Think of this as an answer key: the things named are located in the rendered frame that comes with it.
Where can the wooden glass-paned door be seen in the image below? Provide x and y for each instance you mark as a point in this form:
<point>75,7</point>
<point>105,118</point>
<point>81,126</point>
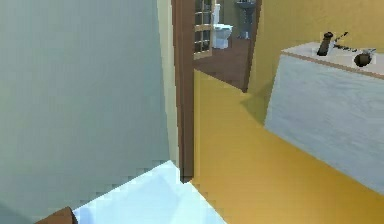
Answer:
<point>202,30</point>

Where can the white toilet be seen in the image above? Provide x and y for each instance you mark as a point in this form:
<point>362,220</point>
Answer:
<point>221,33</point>

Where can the grey counter cabinet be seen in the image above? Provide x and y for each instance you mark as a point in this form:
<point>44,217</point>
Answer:
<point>326,110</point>

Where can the black long utensil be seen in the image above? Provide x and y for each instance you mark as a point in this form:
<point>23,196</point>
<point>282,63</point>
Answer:
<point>343,42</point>

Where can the brown wooden furniture corner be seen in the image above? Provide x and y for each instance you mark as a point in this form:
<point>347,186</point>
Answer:
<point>60,217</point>

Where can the black round cup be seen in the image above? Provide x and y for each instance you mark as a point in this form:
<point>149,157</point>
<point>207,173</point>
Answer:
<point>362,59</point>

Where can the dark pedestal sink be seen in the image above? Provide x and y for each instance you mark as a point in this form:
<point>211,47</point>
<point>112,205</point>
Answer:
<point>246,13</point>

